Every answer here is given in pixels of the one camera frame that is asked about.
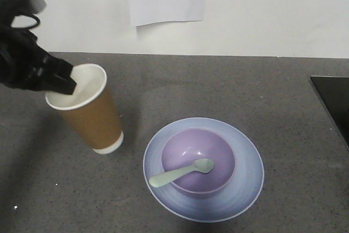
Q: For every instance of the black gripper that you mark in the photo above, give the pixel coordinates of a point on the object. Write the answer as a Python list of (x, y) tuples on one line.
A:
[(25, 65)]

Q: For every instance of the brown paper cup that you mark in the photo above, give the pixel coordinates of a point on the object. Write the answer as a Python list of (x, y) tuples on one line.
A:
[(90, 110)]

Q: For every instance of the purple plastic bowl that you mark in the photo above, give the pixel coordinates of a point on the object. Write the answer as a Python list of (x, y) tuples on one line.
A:
[(210, 156)]

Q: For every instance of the pale green plastic spoon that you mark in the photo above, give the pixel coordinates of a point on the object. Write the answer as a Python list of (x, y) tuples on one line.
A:
[(177, 174)]

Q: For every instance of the light blue plate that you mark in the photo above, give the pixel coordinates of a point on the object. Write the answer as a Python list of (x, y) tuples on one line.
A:
[(228, 190)]

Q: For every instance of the black induction cooktop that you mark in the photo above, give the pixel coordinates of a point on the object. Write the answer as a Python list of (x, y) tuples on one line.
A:
[(333, 91)]

